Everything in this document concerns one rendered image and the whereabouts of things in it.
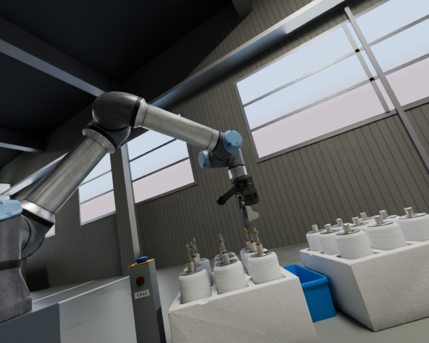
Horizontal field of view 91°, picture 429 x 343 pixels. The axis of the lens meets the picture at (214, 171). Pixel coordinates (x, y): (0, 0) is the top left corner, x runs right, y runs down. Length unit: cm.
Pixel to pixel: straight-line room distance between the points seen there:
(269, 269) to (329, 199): 190
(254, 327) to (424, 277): 52
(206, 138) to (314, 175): 199
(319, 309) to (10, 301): 82
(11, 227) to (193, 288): 47
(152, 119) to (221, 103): 251
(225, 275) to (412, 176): 223
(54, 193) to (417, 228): 111
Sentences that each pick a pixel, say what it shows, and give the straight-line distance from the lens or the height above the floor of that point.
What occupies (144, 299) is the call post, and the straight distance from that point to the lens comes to 82.
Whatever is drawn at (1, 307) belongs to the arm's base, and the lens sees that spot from 57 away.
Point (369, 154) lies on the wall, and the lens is 263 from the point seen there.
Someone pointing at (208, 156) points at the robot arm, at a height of 64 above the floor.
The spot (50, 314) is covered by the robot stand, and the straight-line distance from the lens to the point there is 58.
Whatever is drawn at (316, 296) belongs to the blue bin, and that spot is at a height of 7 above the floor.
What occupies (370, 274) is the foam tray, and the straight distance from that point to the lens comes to 82.
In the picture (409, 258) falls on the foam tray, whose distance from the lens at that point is 89.
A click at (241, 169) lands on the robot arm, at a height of 57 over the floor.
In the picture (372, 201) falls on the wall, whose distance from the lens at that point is 259.
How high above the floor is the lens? 37
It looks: 15 degrees up
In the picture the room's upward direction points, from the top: 14 degrees counter-clockwise
